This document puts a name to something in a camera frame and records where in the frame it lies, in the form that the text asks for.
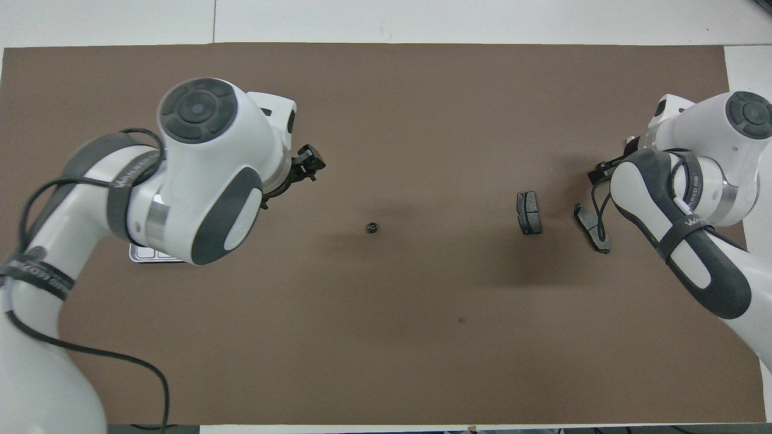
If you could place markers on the brown table mat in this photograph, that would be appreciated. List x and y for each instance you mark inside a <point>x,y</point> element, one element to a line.
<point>386,120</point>

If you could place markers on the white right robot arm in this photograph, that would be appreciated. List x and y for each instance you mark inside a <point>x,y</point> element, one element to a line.
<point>724,138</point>

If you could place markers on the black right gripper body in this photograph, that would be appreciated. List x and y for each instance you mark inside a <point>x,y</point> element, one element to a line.
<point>630,149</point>

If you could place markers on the long dark grey brake pad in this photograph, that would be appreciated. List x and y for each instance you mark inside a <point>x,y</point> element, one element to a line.
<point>585,220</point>

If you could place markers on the short dark grey brake pad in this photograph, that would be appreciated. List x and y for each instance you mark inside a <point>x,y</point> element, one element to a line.
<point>529,214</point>

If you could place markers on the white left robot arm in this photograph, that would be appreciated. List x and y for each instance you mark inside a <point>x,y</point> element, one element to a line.
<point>205,157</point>

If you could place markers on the silver metal tray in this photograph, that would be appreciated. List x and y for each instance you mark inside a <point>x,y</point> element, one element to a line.
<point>148,256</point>

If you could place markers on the small black bearing gear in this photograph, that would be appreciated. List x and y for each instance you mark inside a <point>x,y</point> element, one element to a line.
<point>372,228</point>

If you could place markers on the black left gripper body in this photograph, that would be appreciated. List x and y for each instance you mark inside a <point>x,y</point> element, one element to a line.
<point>292,172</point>

